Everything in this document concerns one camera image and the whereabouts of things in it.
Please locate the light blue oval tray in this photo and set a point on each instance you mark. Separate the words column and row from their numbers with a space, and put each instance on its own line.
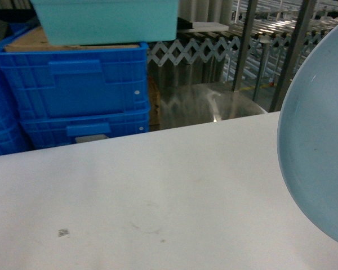
column 307, row 136

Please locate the blue crate bottom right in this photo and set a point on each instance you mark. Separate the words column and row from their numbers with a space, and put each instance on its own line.
column 46, row 133

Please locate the blue crate top right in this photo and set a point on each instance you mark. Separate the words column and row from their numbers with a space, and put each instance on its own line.
column 79, row 82

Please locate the expandable roller conveyor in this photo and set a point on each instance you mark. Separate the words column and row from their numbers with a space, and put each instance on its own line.
column 274, row 21

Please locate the teal plastic box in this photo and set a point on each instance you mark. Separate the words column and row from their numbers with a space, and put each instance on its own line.
column 107, row 22

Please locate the blue crate bottom middle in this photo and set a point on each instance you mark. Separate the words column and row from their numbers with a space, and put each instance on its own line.
column 14, row 140

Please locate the brown cardboard sheet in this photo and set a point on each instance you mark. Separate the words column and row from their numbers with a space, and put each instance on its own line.
column 35, row 40

